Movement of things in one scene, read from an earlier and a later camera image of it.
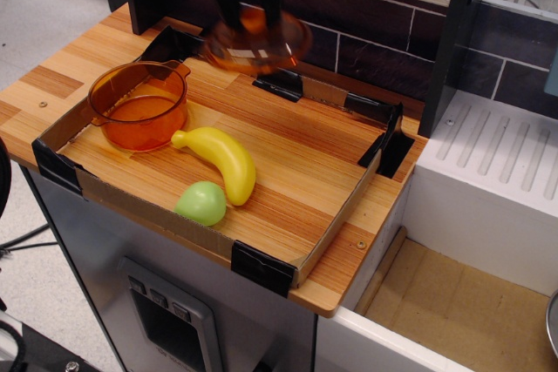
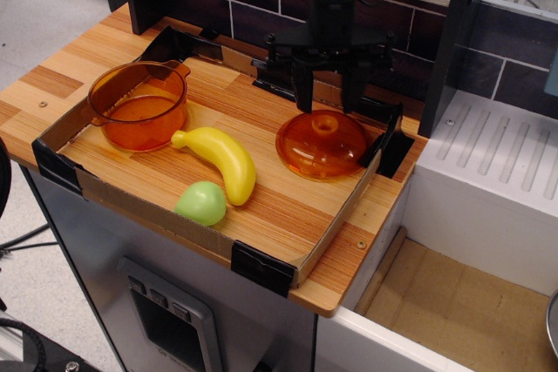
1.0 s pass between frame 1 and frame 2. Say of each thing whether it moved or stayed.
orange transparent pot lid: moved
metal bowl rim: stayed
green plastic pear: stayed
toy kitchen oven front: stayed
